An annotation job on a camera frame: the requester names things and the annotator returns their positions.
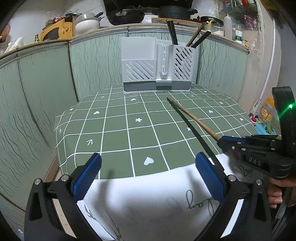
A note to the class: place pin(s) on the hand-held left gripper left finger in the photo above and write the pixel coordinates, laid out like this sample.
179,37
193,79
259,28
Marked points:
89,173

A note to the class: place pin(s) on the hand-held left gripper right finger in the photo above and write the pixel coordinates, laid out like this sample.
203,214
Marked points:
209,176

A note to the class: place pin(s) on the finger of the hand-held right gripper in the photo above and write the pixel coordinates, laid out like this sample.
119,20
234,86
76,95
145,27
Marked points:
229,147
245,139

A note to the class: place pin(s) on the black chopstick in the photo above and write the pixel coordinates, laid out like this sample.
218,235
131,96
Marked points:
170,32
201,39
174,33
196,134

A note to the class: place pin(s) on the brown wooden chopstick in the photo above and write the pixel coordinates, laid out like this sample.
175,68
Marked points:
194,37
198,122

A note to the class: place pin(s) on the white grey utensil holder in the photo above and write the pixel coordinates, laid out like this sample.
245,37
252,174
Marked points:
138,51

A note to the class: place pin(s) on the person's right hand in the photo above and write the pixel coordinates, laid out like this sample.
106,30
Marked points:
275,197

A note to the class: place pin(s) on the dark sauce bottle red cap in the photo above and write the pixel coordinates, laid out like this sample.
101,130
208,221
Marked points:
254,120

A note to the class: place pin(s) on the blue plastic container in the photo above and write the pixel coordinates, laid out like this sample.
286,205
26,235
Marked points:
266,128

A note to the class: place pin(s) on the clear jar yellow lid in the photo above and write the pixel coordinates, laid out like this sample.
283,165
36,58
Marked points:
269,111

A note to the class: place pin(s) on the green checkered tablecloth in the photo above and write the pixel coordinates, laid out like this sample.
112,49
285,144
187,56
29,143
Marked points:
115,125

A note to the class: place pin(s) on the white pipe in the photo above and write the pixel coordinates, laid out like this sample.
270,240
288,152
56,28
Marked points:
268,69

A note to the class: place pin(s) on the small yellow jar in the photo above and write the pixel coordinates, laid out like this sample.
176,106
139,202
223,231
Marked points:
245,43

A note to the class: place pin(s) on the white bottle green label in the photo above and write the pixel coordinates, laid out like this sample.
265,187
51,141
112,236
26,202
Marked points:
238,34

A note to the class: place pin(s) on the white squeeze bottle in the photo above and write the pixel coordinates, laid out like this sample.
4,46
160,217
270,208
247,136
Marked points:
228,27

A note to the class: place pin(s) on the glass jar black lid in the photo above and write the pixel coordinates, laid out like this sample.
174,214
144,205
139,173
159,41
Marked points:
217,29

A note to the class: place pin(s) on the wooden cutting board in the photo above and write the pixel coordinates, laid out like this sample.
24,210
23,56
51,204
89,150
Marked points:
185,22

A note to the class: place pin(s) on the black cast iron pot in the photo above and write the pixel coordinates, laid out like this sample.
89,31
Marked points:
175,12

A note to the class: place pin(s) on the small green bottle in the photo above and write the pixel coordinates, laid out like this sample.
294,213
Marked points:
36,39

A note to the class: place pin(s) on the white tissue paper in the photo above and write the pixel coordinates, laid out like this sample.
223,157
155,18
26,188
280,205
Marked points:
15,45

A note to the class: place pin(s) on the white bowl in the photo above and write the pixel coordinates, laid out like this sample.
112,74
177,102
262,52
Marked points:
87,23

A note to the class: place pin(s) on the black frying pan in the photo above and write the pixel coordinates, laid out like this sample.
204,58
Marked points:
126,16

